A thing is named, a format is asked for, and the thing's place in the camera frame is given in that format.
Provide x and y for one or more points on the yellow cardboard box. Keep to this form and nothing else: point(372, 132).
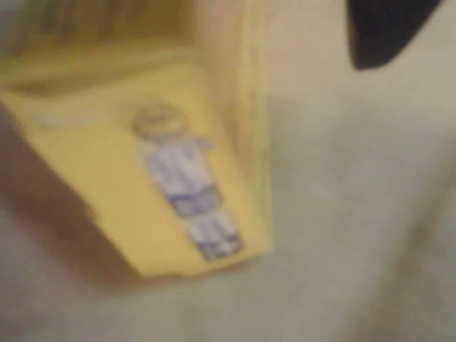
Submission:
point(107, 178)

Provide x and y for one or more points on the white wrinkled cloth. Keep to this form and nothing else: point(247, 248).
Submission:
point(356, 213)

